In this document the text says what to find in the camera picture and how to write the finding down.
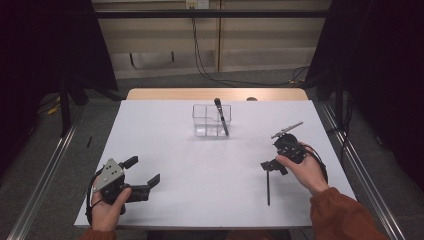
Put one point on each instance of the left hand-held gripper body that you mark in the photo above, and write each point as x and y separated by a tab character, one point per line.
108	175

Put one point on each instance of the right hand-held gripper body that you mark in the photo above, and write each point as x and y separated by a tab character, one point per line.
290	148

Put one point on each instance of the thick black makeup brush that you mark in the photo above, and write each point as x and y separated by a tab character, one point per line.
222	120

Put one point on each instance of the clear plastic organizer box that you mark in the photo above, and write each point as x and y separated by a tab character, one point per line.
206	126

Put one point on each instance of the person's right hand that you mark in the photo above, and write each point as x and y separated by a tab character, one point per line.
310	173

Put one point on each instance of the person's left hand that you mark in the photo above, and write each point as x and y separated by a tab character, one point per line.
105	216

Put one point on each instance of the small black stick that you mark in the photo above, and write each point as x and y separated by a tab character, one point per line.
89	142

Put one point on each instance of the brown table grommet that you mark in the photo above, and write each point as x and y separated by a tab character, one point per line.
251	98

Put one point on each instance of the black metal stand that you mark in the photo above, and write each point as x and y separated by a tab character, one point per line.
65	110
340	110

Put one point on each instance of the black curtain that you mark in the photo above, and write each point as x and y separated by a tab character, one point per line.
383	66
43	50

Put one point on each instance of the black horizontal metal bar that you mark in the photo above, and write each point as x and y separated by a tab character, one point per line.
206	13

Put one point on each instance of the silver metal floor rail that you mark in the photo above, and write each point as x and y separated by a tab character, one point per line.
370	186
43	180

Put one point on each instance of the white wall socket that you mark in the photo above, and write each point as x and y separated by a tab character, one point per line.
197	3

